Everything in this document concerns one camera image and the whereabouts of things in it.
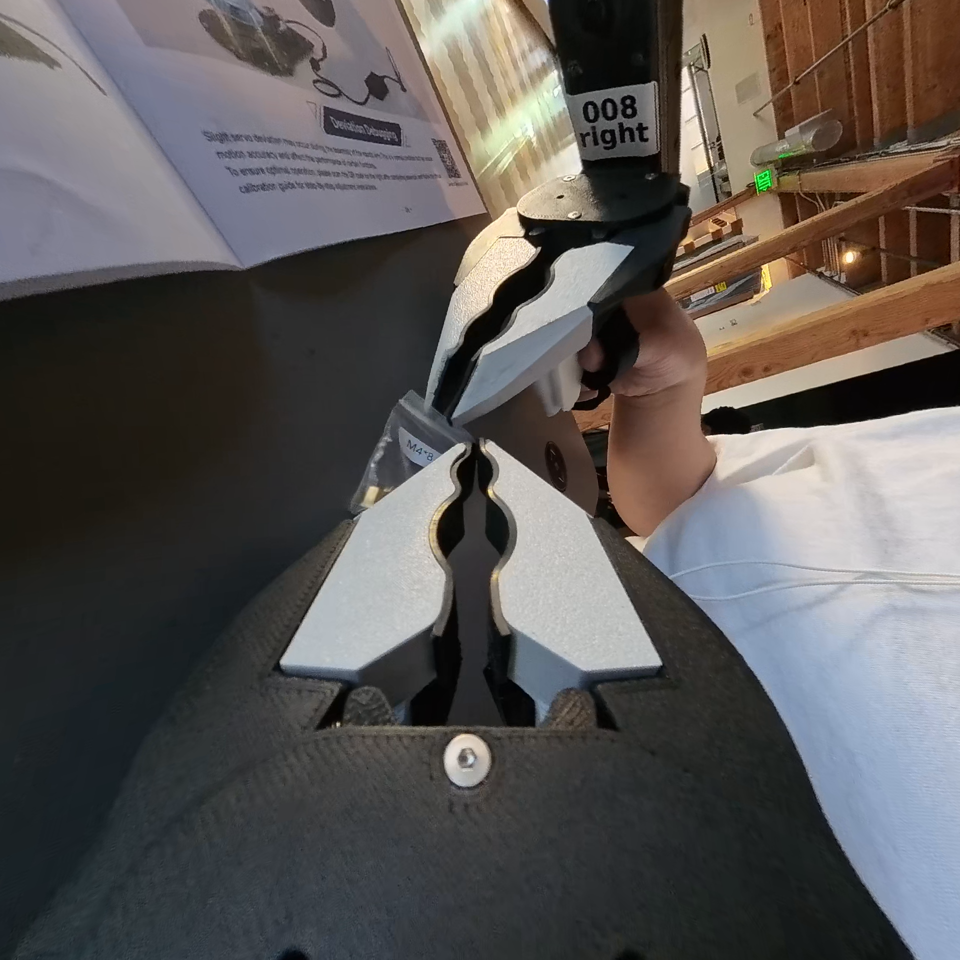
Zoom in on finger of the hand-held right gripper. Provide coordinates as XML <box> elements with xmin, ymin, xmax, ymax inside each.
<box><xmin>448</xmin><ymin>244</ymin><xmax>636</xmax><ymax>427</ymax></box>
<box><xmin>424</xmin><ymin>234</ymin><xmax>562</xmax><ymax>420</ymax></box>

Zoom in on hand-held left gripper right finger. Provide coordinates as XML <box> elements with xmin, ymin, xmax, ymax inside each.
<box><xmin>477</xmin><ymin>439</ymin><xmax>665</xmax><ymax>727</ymax></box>

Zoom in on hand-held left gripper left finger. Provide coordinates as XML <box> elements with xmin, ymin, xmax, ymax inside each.
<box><xmin>278</xmin><ymin>441</ymin><xmax>475</xmax><ymax>710</ymax></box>

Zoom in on small clear screw pouch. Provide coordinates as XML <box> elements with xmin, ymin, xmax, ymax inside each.
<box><xmin>348</xmin><ymin>390</ymin><xmax>470</xmax><ymax>515</ymax></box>

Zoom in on person's right forearm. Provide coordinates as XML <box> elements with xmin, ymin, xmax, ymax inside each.
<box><xmin>603</xmin><ymin>390</ymin><xmax>721</xmax><ymax>537</ymax></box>

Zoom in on dark work desk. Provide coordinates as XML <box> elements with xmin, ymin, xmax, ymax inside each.
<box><xmin>0</xmin><ymin>217</ymin><xmax>601</xmax><ymax>960</ymax></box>

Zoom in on person's right hand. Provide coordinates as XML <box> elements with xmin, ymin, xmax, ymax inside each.
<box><xmin>581</xmin><ymin>287</ymin><xmax>710</xmax><ymax>400</ymax></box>

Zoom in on person in white shirt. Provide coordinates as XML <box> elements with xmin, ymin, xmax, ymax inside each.
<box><xmin>643</xmin><ymin>408</ymin><xmax>960</xmax><ymax>960</ymax></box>

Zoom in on printed instruction manual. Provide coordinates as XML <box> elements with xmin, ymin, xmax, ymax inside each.
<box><xmin>0</xmin><ymin>0</ymin><xmax>490</xmax><ymax>303</ymax></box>

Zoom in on silver ventilation duct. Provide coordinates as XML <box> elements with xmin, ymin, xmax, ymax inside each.
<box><xmin>750</xmin><ymin>111</ymin><xmax>843</xmax><ymax>166</ymax></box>

